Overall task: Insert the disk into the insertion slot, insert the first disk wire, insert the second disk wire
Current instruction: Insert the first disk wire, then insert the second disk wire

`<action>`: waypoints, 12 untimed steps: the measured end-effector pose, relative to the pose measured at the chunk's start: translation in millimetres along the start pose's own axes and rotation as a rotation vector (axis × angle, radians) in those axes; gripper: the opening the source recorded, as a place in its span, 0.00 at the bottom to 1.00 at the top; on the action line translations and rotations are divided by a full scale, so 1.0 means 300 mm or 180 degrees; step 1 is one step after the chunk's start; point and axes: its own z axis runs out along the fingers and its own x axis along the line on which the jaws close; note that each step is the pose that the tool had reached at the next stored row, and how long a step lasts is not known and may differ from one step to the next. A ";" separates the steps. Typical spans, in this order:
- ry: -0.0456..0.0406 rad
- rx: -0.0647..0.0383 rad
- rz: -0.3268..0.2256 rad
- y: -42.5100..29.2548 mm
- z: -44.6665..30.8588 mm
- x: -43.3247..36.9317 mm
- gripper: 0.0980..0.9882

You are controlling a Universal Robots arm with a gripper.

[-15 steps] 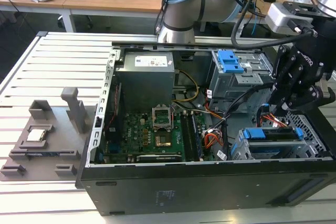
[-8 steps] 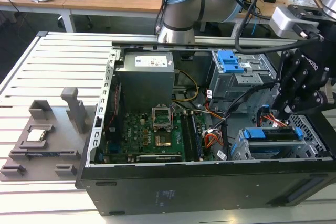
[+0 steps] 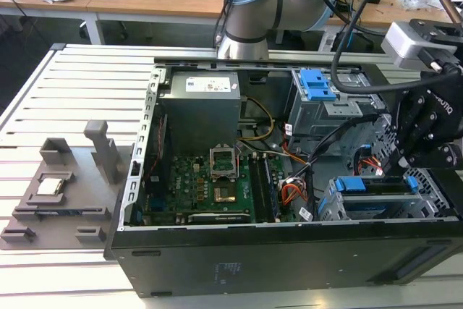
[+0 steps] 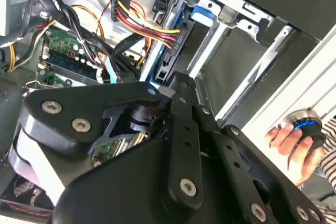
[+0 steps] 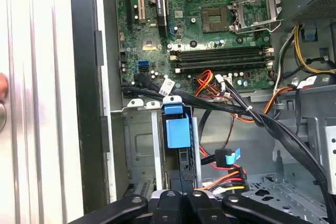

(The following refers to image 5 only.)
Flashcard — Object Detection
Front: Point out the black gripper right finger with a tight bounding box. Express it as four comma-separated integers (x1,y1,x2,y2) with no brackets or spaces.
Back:
185,189,317,224

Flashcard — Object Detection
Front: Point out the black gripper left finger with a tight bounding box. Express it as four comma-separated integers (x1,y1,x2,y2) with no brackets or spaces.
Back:
68,189,185,224

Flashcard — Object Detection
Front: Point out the hard disk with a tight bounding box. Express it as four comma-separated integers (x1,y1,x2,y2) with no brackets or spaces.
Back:
160,94,197,190

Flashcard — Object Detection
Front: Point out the metal disk bay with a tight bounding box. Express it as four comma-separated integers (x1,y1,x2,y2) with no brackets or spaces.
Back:
122,98,203,199

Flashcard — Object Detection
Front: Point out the person's hand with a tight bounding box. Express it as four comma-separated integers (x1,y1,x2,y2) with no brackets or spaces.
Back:
0,73,9,100

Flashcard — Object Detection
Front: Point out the black PC case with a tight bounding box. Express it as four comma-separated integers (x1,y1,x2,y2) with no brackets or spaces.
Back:
69,0,336,224

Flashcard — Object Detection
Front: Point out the green motherboard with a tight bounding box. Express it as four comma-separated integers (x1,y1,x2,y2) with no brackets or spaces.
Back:
114,0,276,91

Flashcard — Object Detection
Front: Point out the CPU socket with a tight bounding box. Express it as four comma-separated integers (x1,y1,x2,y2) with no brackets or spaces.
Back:
201,6,232,33

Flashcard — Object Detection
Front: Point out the metal socket cover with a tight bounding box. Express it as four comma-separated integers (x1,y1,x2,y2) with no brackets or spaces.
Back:
230,0,284,30

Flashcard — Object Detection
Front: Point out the grey power supply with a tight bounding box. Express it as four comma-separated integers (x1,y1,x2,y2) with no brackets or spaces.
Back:
285,0,336,25

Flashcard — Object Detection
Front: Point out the red orange yellow disk wire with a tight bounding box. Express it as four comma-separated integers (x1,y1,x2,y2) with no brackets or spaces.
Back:
196,145,250,193

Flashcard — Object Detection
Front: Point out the black wire with blue tab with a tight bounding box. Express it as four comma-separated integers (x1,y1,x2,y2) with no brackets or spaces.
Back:
201,147,242,169

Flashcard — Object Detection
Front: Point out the black cable bundle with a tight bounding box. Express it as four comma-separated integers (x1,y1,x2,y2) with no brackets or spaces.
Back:
120,73,336,209

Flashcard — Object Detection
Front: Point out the orange red wire bundle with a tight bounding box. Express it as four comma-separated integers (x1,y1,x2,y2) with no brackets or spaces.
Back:
195,69,224,99

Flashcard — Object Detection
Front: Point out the yellow and black cable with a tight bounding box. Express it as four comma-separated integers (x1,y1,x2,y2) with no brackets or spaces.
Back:
293,24,336,75

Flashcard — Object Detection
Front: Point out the locking lever wire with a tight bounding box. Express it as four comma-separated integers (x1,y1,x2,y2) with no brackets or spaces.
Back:
230,18,285,35

